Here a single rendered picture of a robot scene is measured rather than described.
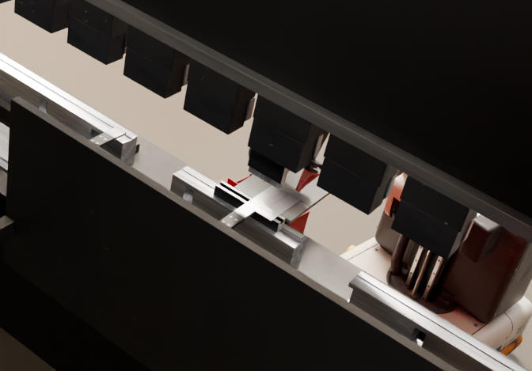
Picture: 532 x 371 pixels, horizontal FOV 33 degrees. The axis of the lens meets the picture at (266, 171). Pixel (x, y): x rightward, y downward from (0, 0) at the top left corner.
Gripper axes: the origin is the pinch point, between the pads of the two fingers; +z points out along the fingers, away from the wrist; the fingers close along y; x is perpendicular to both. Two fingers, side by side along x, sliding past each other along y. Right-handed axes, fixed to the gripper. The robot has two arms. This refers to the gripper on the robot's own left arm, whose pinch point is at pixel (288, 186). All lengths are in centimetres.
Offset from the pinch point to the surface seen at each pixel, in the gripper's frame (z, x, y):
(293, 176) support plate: -1.7, 6.1, -2.6
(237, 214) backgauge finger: 9.7, -16.6, -1.7
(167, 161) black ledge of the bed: 13.3, 5.2, -38.3
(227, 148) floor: 30, 163, -103
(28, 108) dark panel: 1, -72, -28
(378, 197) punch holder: -12.2, -20.0, 28.7
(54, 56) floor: 35, 155, -211
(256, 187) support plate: 3.9, -4.4, -6.0
